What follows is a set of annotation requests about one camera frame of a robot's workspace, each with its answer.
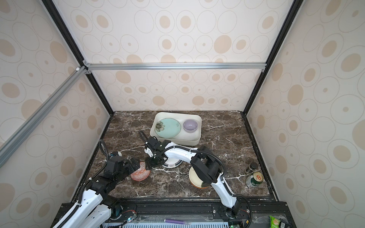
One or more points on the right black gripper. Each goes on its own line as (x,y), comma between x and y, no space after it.
(149,165)

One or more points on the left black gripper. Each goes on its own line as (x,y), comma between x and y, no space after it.
(131,168)

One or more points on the red patterned bowl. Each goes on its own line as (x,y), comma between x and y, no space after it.
(142,173)

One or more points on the white plate green red rim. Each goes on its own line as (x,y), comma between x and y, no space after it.
(172,163)

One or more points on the light green floral plate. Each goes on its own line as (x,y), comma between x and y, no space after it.
(167,128)

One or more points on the purple bowl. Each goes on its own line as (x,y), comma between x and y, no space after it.
(190,125)

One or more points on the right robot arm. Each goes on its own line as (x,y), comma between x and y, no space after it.
(208,167)

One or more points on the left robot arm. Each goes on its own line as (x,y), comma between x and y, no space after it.
(93,207)

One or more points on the white plastic bin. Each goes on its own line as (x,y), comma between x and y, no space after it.
(182,129)

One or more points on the cream plate with flower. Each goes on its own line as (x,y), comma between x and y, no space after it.
(196,181)

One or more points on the purple pen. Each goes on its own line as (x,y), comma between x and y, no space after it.
(174,221)

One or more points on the dark glass jar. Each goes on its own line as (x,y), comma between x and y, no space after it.
(252,168)

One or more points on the green drink can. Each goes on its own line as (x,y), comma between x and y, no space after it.
(255,180)

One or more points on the green snack packet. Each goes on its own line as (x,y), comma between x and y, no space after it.
(276,223)

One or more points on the horizontal aluminium frame bar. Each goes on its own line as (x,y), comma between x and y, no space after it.
(177,66)

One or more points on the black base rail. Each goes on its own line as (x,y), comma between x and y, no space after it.
(262,209)

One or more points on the diagonal aluminium frame bar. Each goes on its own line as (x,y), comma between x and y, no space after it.
(16,139)

